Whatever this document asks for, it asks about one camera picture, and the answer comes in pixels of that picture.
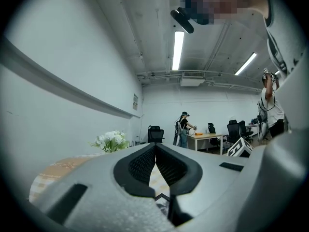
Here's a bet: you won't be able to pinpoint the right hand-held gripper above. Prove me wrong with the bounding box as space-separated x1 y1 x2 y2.
226 136 254 158

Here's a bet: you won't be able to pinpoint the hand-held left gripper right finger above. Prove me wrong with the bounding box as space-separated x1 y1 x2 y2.
154 143 257 232

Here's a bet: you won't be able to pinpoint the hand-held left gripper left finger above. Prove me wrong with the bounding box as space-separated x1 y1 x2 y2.
30 143 173 232

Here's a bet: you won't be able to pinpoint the black picture frame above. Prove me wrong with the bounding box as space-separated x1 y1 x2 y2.
154 193 171 219

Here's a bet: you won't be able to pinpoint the black mesh office chair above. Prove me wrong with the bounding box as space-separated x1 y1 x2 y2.
207 122 217 146
238 120 254 144
147 125 166 144
226 119 241 144

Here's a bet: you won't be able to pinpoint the wooden desk with white legs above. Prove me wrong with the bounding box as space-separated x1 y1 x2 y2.
187 132 224 155

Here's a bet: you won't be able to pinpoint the white flower bouquet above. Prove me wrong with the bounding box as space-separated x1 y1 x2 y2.
88 130 130 154

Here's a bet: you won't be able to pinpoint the white air conditioner unit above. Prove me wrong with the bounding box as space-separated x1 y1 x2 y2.
179 71 206 87

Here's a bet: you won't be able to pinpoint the long ceiling light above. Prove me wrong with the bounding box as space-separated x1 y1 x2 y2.
171 30 185 71
234 52 257 76

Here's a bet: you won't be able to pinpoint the white ceiling pipes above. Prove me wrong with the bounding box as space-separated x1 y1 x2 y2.
136 69 264 93

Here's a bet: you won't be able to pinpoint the person's gray printed t-shirt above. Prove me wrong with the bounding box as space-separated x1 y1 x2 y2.
263 0 309 78

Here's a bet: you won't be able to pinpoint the person's head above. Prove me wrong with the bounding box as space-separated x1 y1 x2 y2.
178 0 269 26

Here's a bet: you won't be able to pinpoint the white wall rail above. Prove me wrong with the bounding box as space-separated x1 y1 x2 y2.
0 36 142 119

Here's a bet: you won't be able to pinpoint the black head-worn camera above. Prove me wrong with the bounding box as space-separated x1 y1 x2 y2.
170 7 195 35

